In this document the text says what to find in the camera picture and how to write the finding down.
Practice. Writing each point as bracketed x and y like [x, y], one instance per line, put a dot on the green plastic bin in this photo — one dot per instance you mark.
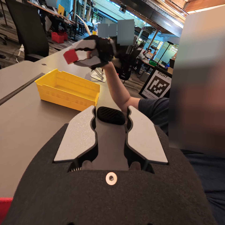
[152, 63]

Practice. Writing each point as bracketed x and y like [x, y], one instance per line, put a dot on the yellow sign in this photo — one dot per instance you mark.
[61, 9]

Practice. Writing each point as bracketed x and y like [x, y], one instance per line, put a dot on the ceiling projector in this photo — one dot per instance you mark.
[122, 8]

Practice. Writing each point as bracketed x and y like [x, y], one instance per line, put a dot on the red wooden block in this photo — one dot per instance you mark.
[70, 56]

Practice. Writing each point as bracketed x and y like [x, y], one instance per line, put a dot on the black textured pad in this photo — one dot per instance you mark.
[110, 116]

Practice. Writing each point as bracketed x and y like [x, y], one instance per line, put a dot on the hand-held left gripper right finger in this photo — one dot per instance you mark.
[145, 140]

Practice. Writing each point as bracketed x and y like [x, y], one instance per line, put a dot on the framed black white marker sign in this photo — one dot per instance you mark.
[156, 84]

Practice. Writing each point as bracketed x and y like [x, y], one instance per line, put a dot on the black mesh office chair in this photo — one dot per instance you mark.
[126, 59]

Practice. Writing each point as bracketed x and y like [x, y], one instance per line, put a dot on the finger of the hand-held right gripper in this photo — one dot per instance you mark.
[84, 44]
[87, 61]

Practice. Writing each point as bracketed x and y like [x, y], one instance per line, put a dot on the person's right forearm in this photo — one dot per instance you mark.
[116, 84]

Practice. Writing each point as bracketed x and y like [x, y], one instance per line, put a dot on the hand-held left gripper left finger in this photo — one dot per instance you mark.
[79, 138]

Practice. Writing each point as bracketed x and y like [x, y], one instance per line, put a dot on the red plastic bin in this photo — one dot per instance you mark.
[5, 207]

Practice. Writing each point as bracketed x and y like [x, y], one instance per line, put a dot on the black tilted board stand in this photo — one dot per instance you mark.
[98, 77]

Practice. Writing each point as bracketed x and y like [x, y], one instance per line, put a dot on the red storage tote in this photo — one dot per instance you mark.
[57, 37]
[65, 35]

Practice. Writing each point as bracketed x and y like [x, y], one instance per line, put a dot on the yellow plastic bin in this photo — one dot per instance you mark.
[66, 91]

